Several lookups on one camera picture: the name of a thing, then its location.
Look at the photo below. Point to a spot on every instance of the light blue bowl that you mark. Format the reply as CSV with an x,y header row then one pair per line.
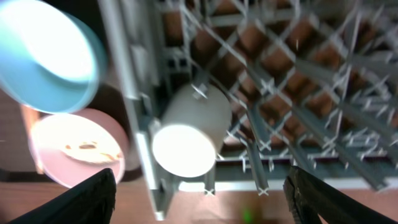
x,y
50,60

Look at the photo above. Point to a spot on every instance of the white bowl with food scraps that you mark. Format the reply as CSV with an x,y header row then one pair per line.
x,y
69,148

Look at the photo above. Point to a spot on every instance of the grey dishwasher rack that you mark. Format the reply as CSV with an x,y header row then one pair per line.
x,y
309,83

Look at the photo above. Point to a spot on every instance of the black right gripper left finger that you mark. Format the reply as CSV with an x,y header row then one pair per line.
x,y
90,202

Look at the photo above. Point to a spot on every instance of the white cup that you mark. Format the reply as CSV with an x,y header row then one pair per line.
x,y
192,132

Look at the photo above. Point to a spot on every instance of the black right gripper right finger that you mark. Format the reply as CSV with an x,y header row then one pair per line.
x,y
311,200

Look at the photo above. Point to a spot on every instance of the dark brown serving tray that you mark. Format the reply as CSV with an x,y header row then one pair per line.
x,y
108,98

